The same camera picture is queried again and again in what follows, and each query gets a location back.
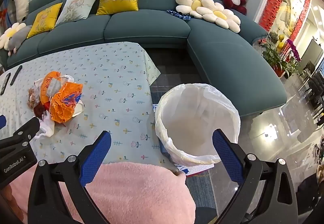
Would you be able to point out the white sheep plush toy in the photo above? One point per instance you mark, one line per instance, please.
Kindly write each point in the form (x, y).
(20, 1)

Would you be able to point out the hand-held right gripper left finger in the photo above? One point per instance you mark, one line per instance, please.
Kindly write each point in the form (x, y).
(97, 155)

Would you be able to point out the teal sectional sofa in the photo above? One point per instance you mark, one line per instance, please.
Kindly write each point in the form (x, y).
(146, 26)

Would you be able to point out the orange plastic bag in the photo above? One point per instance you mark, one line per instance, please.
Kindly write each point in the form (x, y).
(65, 102)

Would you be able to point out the dark dining chairs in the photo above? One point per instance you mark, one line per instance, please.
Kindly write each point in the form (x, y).
(313, 87)

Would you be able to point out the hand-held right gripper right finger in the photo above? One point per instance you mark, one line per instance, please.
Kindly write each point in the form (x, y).
(227, 157)

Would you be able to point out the black remote control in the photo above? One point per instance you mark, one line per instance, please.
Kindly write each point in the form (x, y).
(5, 84)
(16, 74)

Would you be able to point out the dark screen panel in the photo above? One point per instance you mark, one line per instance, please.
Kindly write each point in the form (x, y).
(315, 54)

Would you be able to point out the white-lined trash bin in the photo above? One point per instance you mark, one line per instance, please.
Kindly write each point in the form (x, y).
(182, 135)

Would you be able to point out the dark red crumpled item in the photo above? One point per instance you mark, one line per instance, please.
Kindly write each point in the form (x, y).
(40, 110)

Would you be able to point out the pale blue embroidered cushion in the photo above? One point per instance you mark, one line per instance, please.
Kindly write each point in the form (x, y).
(76, 7)

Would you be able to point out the green potted plant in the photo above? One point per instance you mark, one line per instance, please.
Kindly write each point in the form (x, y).
(272, 59)

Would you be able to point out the blue patterned rug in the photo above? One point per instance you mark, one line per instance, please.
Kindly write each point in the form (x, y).
(202, 188)

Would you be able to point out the grey plush toy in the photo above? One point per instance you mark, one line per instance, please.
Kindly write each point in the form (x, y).
(19, 38)

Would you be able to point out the purple orchid plant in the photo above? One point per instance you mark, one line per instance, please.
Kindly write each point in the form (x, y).
(293, 49)

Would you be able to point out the white paper cup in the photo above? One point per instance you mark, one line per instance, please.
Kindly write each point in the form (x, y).
(79, 109)

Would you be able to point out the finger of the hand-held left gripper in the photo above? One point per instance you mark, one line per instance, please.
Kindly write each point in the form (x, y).
(30, 127)
(2, 121)

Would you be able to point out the blue patterned cloth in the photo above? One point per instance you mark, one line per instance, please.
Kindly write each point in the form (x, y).
(177, 14)

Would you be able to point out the small yellow embroidered cushion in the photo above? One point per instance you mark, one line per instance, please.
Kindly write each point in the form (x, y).
(44, 20)

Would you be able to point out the small white daisy cushion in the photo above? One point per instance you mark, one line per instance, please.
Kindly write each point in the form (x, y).
(8, 34)

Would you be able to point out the pink fleece clothing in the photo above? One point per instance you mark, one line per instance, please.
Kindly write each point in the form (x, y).
(139, 188)

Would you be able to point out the floral pale blue tablecloth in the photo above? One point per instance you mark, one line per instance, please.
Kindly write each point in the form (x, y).
(114, 74)

